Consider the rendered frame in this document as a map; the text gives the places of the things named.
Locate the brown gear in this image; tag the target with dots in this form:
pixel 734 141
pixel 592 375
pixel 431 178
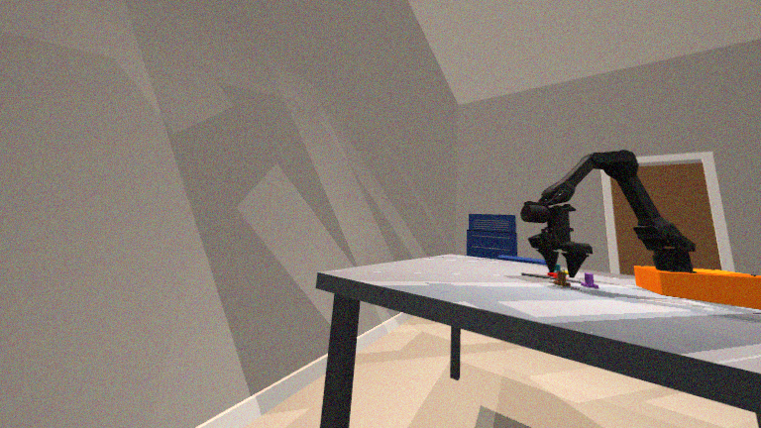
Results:
pixel 561 278

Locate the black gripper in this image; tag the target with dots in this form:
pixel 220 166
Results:
pixel 576 252

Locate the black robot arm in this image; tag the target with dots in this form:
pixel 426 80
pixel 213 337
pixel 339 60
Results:
pixel 654 231

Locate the purple gear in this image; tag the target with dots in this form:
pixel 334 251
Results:
pixel 589 281

